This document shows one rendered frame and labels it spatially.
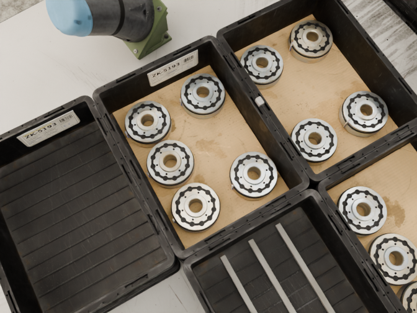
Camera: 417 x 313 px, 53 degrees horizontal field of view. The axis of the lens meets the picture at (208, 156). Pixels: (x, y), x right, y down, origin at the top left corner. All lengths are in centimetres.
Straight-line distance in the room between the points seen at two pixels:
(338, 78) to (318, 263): 44
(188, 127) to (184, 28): 38
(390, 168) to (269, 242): 32
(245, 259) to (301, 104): 38
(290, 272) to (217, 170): 26
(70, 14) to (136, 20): 18
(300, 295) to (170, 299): 30
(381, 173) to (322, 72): 28
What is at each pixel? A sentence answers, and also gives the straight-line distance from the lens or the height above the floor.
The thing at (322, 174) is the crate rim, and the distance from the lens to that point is 85.
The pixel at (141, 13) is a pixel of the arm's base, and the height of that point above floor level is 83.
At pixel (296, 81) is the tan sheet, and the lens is 103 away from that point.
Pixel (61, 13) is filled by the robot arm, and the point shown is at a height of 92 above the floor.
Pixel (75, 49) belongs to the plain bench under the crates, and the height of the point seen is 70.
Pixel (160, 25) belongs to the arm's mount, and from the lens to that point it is 115.
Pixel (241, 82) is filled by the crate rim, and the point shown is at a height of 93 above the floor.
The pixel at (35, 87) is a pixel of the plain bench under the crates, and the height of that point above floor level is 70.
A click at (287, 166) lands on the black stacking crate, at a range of 87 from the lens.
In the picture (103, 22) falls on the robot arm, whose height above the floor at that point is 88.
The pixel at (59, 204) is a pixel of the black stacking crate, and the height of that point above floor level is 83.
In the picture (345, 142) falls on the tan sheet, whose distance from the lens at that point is 100.
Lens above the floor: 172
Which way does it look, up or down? 72 degrees down
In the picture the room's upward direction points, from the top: 1 degrees clockwise
